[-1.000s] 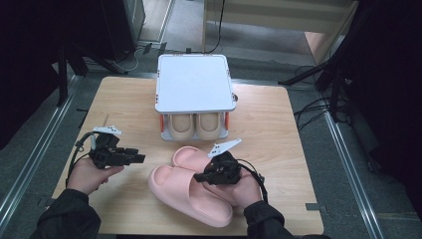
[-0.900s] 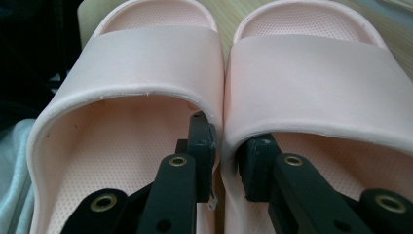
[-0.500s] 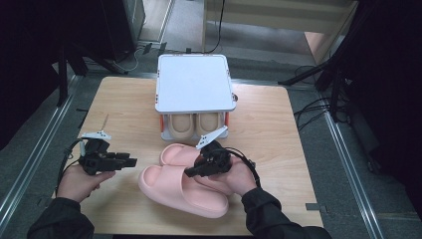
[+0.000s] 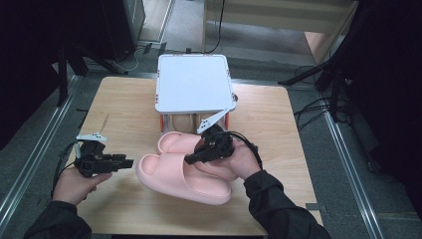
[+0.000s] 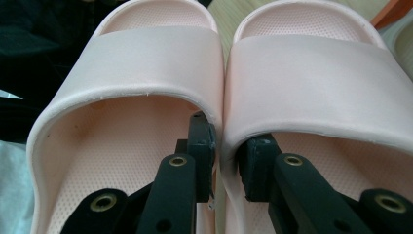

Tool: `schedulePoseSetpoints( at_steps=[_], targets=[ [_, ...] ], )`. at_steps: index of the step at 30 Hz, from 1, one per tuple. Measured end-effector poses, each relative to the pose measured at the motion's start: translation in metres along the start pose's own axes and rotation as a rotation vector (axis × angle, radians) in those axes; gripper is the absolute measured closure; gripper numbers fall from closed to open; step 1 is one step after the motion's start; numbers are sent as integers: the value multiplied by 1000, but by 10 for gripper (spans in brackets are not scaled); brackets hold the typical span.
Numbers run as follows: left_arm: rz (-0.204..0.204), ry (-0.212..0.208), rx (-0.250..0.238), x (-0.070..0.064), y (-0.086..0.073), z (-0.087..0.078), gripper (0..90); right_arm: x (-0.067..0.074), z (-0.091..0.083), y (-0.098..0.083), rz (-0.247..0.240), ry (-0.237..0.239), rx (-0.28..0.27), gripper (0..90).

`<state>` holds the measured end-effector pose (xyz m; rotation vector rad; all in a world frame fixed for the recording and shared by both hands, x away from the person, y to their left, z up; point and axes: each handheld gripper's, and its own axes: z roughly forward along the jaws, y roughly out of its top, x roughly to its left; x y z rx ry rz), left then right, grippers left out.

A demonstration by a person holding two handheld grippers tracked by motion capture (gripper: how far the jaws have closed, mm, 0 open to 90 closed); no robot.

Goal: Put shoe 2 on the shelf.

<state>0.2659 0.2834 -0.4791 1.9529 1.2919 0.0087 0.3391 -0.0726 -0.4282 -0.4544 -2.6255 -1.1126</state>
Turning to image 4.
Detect aluminium floor rail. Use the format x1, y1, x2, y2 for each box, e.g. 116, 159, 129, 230
321, 110, 386, 239
0, 75, 83, 227

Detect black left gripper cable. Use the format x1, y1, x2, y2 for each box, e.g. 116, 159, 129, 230
49, 141, 81, 197

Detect person's left hand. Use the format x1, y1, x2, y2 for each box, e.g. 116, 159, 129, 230
52, 165, 113, 206

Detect dark cabinet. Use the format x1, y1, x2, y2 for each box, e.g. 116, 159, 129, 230
99, 0, 147, 62

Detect black metal stand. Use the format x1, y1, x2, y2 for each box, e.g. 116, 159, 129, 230
278, 49, 354, 122
54, 43, 128, 108

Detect black curtain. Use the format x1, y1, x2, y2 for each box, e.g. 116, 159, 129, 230
332, 0, 422, 220
0, 0, 105, 151

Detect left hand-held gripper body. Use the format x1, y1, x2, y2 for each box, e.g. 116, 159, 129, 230
73, 132, 115, 178

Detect person's right hand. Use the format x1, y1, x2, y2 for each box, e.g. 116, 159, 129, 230
211, 140, 264, 181

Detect white floor cable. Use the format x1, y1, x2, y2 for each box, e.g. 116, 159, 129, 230
111, 49, 142, 73

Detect black floor cables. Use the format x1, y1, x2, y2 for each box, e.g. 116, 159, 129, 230
293, 64, 334, 131

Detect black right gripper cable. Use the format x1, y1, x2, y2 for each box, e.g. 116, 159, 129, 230
228, 130, 264, 171

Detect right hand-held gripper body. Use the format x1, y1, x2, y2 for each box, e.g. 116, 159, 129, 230
194, 109, 235, 163

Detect pink slide slipper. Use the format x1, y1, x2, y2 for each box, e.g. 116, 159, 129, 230
134, 152, 233, 206
156, 130, 239, 182

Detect white orange shoe rack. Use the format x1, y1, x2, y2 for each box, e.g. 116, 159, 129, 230
154, 54, 238, 135

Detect black tape strip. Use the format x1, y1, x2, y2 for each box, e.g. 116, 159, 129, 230
305, 202, 328, 214

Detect light wooden cabinet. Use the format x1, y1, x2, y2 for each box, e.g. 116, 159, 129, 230
202, 0, 360, 64

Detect black hanging cable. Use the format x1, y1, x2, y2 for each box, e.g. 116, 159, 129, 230
204, 0, 227, 55

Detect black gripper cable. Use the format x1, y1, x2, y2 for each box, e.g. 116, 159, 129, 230
228, 130, 264, 171
49, 141, 81, 197

